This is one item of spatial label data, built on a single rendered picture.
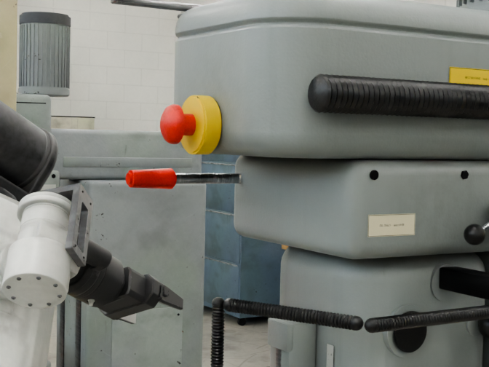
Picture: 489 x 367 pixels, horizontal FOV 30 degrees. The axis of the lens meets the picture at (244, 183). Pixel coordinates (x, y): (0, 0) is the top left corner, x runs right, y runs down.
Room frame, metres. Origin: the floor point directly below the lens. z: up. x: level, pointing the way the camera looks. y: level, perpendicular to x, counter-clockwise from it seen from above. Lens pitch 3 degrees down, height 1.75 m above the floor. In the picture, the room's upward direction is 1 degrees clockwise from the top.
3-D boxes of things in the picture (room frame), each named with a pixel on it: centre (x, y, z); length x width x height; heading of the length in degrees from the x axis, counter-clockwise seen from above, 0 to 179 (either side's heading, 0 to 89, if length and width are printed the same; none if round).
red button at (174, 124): (0.92, 0.07, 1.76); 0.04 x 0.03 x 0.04; 31
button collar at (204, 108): (0.93, 0.05, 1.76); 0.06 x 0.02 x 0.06; 31
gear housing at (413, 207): (1.07, -0.19, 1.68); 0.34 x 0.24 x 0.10; 121
